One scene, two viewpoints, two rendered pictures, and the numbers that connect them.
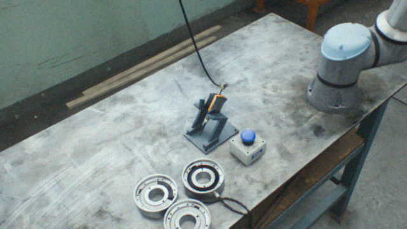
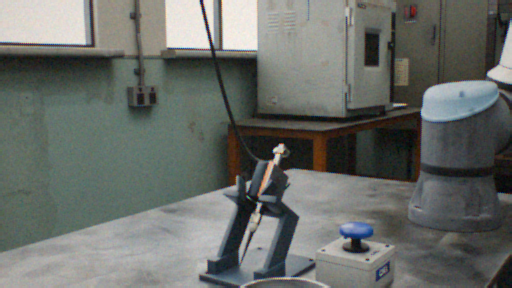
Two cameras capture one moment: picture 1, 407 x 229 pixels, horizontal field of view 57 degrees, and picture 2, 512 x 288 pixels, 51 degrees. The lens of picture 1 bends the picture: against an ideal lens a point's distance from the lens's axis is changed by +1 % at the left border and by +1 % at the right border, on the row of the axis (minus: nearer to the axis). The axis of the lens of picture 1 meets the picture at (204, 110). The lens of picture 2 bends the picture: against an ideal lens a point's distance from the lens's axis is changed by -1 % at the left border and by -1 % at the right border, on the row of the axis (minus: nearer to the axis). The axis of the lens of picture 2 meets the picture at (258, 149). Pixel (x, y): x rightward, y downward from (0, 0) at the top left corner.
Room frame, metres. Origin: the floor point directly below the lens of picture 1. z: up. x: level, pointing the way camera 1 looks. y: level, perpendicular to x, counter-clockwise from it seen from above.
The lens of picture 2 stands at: (0.09, 0.18, 1.06)
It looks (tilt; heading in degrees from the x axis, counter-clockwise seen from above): 9 degrees down; 343
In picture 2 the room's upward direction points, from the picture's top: 1 degrees counter-clockwise
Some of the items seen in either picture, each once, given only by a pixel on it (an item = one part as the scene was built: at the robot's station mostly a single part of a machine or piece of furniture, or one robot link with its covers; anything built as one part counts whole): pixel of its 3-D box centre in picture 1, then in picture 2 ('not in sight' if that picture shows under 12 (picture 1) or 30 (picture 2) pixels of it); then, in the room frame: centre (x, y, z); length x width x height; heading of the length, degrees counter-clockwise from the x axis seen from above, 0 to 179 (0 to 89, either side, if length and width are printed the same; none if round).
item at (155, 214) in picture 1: (156, 196); not in sight; (0.51, 0.13, 0.82); 0.10 x 0.10 x 0.04
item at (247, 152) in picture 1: (248, 145); (357, 263); (0.65, -0.11, 0.82); 0.08 x 0.07 x 0.05; 127
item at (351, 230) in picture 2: (247, 140); (355, 244); (0.65, -0.11, 0.85); 0.04 x 0.04 x 0.05
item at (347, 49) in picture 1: (344, 52); (461, 122); (0.84, -0.40, 0.97); 0.13 x 0.12 x 0.14; 102
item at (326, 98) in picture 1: (334, 84); (455, 191); (0.84, -0.40, 0.85); 0.15 x 0.15 x 0.10
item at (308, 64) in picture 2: not in sight; (332, 59); (2.88, -1.12, 1.10); 0.62 x 0.61 x 0.65; 127
